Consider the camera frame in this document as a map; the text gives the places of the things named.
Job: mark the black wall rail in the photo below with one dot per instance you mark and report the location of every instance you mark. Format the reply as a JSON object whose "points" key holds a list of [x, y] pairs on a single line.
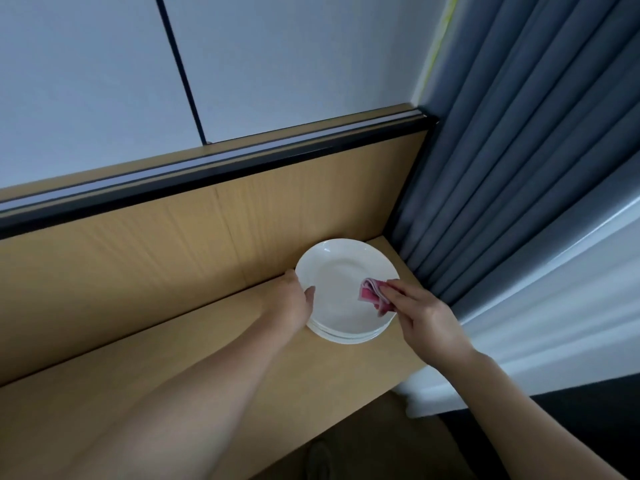
{"points": [[200, 170]]}

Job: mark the person's left hand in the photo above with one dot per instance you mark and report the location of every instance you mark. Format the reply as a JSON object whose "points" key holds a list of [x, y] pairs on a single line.
{"points": [[288, 307]]}

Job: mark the stack of white round plates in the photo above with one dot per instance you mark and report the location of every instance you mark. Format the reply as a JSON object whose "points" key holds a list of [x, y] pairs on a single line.
{"points": [[350, 339]]}

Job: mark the stack of cleaned round plates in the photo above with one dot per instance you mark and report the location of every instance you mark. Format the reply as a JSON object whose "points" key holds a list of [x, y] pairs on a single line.
{"points": [[340, 280]]}

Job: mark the person's right forearm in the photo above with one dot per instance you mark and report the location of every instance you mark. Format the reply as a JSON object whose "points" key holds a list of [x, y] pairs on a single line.
{"points": [[530, 425]]}

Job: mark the grey curtain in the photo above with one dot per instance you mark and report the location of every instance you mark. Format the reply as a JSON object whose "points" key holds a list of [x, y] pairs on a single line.
{"points": [[520, 135]]}

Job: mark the person's right hand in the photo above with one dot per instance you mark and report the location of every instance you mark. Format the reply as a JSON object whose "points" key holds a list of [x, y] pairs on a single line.
{"points": [[430, 325]]}

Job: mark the pink cleaning cloth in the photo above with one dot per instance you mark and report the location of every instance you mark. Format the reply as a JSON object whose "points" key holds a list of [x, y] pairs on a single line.
{"points": [[373, 293]]}

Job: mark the person's left forearm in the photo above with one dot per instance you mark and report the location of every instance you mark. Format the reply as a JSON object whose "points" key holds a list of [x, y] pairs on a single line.
{"points": [[175, 415]]}

